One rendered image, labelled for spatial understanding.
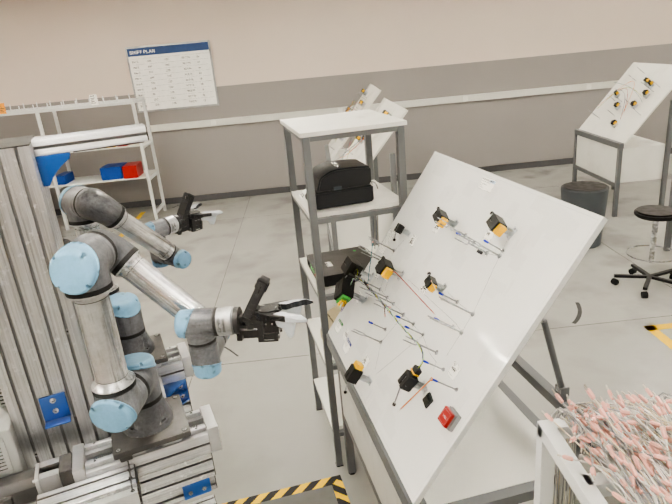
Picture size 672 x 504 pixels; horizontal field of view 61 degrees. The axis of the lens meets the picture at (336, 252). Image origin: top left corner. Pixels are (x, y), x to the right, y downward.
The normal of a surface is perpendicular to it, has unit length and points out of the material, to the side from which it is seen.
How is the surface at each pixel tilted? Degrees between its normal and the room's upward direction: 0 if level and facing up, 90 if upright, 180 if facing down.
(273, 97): 90
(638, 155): 90
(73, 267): 82
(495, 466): 0
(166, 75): 90
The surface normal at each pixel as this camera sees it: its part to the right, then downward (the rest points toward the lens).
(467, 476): -0.09, -0.94
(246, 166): 0.06, 0.34
